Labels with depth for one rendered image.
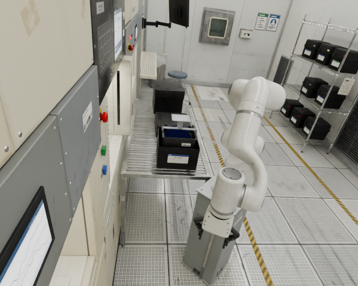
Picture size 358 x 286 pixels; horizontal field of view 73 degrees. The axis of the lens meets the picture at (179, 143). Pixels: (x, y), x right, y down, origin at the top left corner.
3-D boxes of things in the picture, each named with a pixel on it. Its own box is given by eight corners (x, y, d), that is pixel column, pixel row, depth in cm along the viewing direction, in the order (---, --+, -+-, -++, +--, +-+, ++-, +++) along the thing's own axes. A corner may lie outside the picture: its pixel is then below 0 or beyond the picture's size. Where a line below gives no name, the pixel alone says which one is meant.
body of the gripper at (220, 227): (238, 206, 84) (230, 227, 90) (209, 196, 86) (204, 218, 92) (234, 221, 78) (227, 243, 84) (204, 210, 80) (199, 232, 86)
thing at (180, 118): (158, 164, 167) (162, 123, 150) (158, 148, 184) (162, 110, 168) (193, 166, 170) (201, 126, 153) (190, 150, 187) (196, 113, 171)
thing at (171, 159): (155, 168, 164) (158, 147, 155) (156, 146, 187) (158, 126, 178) (196, 170, 167) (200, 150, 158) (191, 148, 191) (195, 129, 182)
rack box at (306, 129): (299, 130, 387) (305, 114, 373) (315, 131, 389) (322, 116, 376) (308, 139, 361) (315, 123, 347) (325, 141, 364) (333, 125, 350)
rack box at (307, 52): (299, 55, 395) (305, 38, 381) (313, 57, 401) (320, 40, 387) (310, 59, 370) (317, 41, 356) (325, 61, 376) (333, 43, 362)
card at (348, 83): (348, 96, 318) (358, 76, 304) (336, 95, 316) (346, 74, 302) (346, 95, 321) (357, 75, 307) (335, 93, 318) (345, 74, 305)
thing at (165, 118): (191, 138, 204) (193, 125, 197) (155, 137, 199) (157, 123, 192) (185, 122, 229) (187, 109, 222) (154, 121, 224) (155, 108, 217)
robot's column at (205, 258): (229, 262, 195) (256, 192, 155) (210, 287, 175) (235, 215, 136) (201, 240, 209) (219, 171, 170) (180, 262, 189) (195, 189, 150)
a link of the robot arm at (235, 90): (245, 158, 135) (217, 150, 139) (250, 141, 141) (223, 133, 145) (267, 99, 92) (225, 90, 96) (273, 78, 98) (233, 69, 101)
